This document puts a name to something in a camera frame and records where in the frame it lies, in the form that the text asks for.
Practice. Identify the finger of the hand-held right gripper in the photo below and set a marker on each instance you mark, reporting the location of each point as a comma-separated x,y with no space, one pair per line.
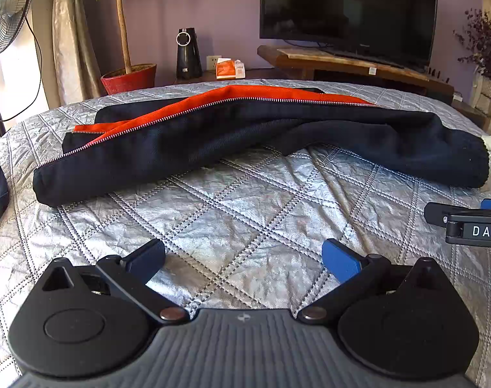
451,210

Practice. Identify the beige curtain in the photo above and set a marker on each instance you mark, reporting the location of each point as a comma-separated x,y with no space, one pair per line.
73,48

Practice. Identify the green indoor tree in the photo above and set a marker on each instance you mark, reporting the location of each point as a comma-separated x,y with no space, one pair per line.
123,28

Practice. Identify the silver quilted bedspread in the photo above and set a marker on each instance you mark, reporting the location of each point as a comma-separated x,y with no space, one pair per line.
249,210

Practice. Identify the navy jacket with orange lining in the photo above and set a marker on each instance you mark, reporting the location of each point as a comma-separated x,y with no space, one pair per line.
229,137

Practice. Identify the dark wooden low cabinet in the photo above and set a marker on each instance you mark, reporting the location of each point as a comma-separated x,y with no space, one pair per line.
197,81

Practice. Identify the black flat television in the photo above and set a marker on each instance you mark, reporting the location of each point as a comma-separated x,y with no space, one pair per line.
346,8

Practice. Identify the black standing fan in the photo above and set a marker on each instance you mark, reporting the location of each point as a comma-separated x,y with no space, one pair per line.
11,8

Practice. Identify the white wall socket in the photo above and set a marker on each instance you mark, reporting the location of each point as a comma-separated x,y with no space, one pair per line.
211,61

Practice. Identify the black cylindrical speaker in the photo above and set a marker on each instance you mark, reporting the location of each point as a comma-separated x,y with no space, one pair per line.
188,60

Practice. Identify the dark wooden side table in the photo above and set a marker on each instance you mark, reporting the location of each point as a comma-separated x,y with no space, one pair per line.
469,111

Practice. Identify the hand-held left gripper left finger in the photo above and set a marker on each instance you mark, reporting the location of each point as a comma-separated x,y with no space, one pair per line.
148,260

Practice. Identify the purple dried flowers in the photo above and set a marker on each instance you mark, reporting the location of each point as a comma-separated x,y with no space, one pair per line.
483,48

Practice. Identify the pale tall vase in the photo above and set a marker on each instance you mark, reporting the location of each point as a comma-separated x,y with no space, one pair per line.
487,97

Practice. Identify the wooden television stand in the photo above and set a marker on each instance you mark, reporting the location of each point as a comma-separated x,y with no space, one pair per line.
395,79

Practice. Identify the red plant pot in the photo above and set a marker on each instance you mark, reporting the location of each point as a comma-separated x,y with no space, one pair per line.
128,83

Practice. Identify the orange tissue box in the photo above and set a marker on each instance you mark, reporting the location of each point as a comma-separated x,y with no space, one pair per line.
227,68

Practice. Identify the light wooden board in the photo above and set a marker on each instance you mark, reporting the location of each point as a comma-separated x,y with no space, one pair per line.
302,52

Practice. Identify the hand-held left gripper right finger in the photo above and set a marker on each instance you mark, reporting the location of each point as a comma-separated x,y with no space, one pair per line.
340,260

